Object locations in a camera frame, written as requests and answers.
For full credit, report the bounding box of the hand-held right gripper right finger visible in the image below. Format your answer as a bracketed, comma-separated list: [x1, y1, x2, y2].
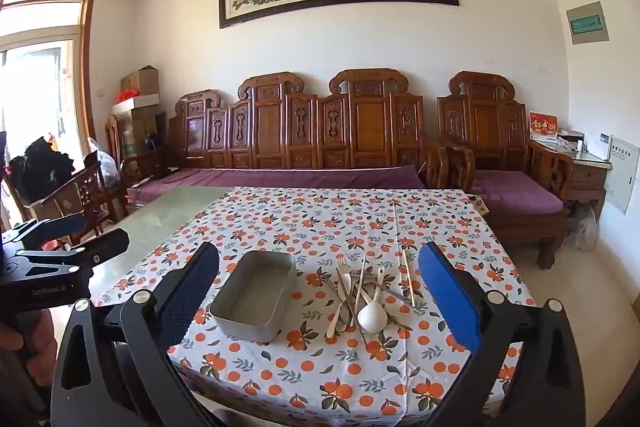
[417, 242, 586, 427]

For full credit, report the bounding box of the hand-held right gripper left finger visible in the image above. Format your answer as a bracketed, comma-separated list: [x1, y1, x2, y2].
[50, 242, 221, 427]

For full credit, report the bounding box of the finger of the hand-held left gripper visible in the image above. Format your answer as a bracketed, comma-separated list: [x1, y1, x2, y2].
[10, 228, 131, 278]
[0, 213, 88, 253]

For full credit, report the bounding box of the light wooden chopstick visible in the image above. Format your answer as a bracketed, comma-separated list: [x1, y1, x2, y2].
[399, 251, 413, 307]
[403, 251, 417, 308]

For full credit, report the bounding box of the dark chopstick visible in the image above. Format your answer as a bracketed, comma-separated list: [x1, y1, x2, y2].
[325, 281, 408, 302]
[335, 267, 369, 351]

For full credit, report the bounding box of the rectangular metal tray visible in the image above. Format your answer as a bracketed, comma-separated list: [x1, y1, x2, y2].
[209, 250, 298, 338]

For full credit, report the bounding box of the white soup spoon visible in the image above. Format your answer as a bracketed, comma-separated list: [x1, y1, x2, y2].
[356, 266, 388, 334]

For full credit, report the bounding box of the metal spoon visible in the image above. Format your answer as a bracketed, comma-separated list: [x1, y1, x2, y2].
[337, 257, 368, 333]

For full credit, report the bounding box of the beige plastic fork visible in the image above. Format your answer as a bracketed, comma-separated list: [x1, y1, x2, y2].
[326, 256, 351, 339]

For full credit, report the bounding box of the person's left hand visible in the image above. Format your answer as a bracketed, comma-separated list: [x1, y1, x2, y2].
[0, 309, 58, 358]

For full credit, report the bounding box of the dark wooden chair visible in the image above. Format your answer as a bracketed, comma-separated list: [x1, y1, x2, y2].
[30, 151, 126, 245]

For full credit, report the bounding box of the black clothes pile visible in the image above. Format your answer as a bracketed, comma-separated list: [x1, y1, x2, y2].
[9, 137, 76, 202]

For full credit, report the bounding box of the clear plastic bag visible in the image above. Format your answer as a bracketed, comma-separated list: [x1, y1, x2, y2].
[87, 138, 120, 180]

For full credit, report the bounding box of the large cardboard box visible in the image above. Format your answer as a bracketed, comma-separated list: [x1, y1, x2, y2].
[120, 107, 166, 158]

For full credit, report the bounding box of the purple armchair cushion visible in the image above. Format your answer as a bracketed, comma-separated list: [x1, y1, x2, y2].
[472, 169, 565, 215]

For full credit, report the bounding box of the orange print tablecloth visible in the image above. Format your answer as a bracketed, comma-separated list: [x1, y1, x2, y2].
[95, 187, 536, 413]

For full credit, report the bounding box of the white flat box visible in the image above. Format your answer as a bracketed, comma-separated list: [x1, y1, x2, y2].
[111, 94, 158, 115]

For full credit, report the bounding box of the white plastic bag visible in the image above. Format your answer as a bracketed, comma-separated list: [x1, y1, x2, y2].
[567, 204, 598, 252]

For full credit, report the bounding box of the brown cardboard box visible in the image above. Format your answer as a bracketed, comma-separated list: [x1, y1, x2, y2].
[120, 66, 160, 96]

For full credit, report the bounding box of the wooden framed window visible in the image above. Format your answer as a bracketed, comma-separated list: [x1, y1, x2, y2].
[0, 0, 97, 228]

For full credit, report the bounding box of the carved wooden armchair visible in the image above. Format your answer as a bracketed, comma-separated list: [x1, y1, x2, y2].
[436, 71, 576, 270]

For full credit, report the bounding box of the wooden side table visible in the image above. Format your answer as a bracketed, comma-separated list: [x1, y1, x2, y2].
[530, 139, 613, 208]

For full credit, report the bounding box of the carved wooden sofa bench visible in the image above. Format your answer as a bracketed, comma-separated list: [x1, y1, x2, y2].
[167, 68, 448, 190]

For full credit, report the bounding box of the red box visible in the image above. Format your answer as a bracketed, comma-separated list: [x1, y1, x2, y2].
[529, 112, 559, 142]

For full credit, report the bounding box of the white electrical panel door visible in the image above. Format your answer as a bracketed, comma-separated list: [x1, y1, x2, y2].
[602, 134, 640, 215]

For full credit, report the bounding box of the wall box with green sign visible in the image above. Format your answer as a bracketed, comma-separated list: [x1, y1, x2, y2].
[566, 2, 611, 45]

